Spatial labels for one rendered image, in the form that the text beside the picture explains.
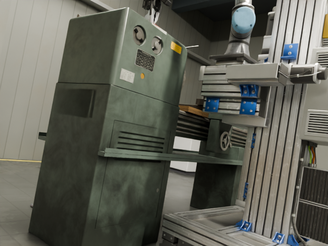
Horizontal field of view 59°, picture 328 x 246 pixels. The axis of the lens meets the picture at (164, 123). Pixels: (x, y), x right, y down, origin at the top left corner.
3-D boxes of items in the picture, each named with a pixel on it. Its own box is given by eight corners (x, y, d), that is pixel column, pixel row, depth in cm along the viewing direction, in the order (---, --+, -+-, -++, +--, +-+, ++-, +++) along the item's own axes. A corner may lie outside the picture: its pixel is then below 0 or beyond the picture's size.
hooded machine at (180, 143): (184, 169, 652) (194, 110, 658) (206, 175, 611) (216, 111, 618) (163, 168, 601) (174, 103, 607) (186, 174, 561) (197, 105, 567)
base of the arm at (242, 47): (254, 63, 167) (256, 47, 168) (241, 55, 156) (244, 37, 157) (231, 64, 177) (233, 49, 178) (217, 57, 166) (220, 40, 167)
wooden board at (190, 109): (188, 111, 208) (189, 106, 208) (150, 108, 230) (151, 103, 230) (208, 117, 231) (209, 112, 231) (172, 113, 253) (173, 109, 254)
